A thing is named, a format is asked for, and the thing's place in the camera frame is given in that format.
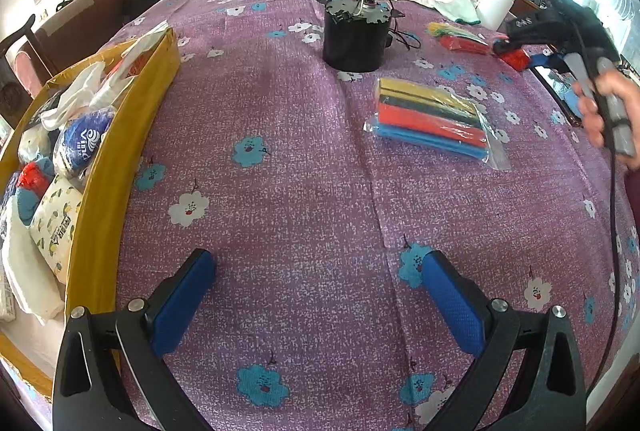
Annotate black motor with gear plate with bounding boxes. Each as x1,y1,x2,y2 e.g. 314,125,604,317
314,0,423,73

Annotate small red object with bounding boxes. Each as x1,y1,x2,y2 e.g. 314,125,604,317
501,51,531,73

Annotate white plastic jar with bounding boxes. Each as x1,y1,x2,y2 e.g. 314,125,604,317
469,0,517,32

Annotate yellow cardboard box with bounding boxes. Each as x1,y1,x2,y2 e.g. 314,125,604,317
0,28,182,404

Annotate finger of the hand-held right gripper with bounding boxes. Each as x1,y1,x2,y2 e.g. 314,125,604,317
529,48,570,73
492,30,533,57

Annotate blue white tissue packet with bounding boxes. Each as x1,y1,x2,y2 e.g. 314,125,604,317
52,108,117,178

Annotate pale tissue packet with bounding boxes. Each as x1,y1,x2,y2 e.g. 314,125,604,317
16,125,55,168

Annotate white work glove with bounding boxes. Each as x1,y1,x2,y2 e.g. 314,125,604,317
399,0,482,25

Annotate blue knit sock red wrap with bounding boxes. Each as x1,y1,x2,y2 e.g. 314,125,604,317
14,160,55,226

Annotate white towel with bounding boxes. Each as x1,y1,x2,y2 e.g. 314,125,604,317
0,208,67,326

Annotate brown wooden chair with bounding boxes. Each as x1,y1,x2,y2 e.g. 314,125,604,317
0,0,128,122

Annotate small bag of coloured strips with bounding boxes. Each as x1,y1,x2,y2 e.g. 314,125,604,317
426,21,497,58

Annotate purple floral tablecloth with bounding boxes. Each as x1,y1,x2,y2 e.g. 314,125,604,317
107,0,640,431

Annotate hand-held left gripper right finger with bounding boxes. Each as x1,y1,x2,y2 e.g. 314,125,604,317
421,250,587,431

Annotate lemon print tissue packet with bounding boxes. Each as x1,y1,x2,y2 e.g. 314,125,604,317
29,172,85,286

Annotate person's right hand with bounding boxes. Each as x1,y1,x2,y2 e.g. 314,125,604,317
572,69,640,172

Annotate bag of coloured tubes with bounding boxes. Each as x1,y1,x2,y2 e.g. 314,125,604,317
363,77,513,172

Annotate plastic bag with red print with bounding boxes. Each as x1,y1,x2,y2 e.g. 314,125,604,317
100,31,168,98

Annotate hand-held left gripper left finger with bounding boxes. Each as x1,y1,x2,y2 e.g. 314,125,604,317
52,249,217,431

